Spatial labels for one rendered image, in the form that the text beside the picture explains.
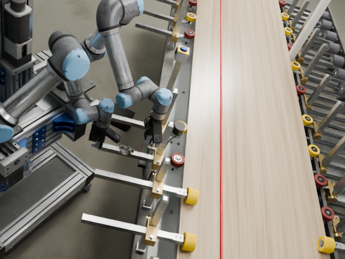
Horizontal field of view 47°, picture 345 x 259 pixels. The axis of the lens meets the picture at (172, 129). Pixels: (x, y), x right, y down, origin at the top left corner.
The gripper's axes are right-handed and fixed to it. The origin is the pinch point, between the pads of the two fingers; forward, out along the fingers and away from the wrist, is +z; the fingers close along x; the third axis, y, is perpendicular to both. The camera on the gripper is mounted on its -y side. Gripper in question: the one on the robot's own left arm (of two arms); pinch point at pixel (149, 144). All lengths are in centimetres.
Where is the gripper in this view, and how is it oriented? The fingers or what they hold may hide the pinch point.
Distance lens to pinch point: 207.9
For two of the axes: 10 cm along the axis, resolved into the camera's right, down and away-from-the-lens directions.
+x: -9.3, 0.1, -3.7
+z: -2.8, 6.5, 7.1
